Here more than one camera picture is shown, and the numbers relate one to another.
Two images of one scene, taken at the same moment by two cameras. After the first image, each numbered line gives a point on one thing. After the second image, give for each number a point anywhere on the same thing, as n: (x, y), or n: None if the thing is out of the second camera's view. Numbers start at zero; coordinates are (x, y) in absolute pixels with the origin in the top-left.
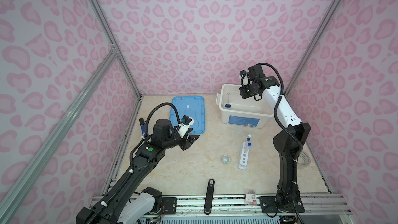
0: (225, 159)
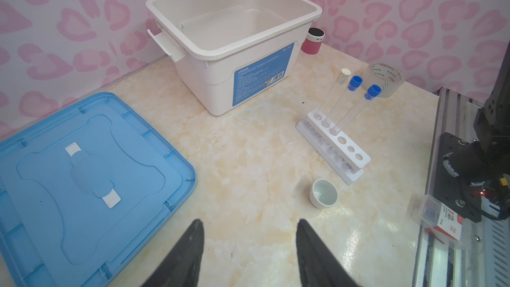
0: (323, 193)
